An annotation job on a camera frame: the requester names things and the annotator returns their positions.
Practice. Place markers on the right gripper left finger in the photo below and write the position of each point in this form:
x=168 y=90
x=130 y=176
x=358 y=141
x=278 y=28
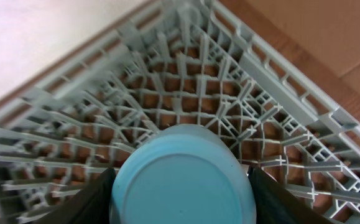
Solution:
x=90 y=205

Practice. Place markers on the grey dishwasher rack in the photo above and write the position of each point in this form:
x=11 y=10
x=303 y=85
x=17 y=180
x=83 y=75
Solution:
x=171 y=64

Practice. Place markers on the light blue plastic cup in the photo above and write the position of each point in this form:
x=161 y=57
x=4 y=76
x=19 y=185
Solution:
x=184 y=174

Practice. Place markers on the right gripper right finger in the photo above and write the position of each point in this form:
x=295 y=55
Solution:
x=276 y=205

